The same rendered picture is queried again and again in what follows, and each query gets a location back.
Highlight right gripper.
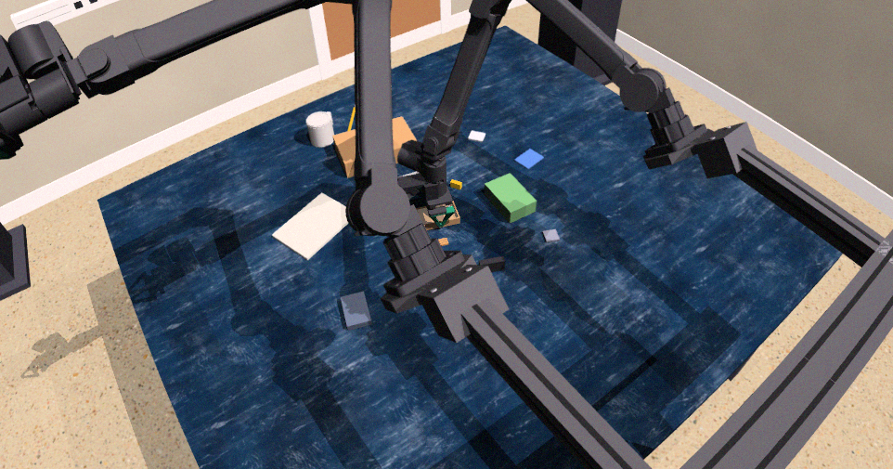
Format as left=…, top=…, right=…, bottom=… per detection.
left=423, top=176, right=455, bottom=228

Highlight tan wooden box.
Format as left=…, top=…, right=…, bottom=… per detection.
left=333, top=117, right=416, bottom=178

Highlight white mug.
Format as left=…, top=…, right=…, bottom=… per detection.
left=306, top=111, right=334, bottom=148

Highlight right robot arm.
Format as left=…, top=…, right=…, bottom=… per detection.
left=397, top=0, right=707, bottom=201

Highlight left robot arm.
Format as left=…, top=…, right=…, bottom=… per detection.
left=0, top=0, right=465, bottom=297

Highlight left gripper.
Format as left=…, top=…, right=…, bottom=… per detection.
left=0, top=84, right=47, bottom=160

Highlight wooden ball maze puzzle tray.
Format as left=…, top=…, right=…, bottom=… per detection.
left=416, top=201, right=460, bottom=230

